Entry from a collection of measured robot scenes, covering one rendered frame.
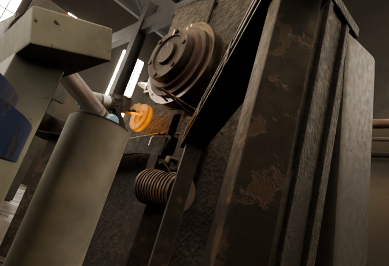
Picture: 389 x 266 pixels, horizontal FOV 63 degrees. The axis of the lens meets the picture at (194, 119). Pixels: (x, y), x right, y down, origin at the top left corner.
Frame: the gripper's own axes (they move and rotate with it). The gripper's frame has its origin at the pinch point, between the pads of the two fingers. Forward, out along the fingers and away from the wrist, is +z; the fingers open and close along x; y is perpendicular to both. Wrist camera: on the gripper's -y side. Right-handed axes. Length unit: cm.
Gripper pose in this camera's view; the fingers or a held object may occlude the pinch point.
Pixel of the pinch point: (142, 114)
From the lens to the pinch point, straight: 169.8
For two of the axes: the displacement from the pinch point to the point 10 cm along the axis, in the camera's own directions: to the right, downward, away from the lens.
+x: -6.8, 0.5, 7.3
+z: 7.3, 1.6, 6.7
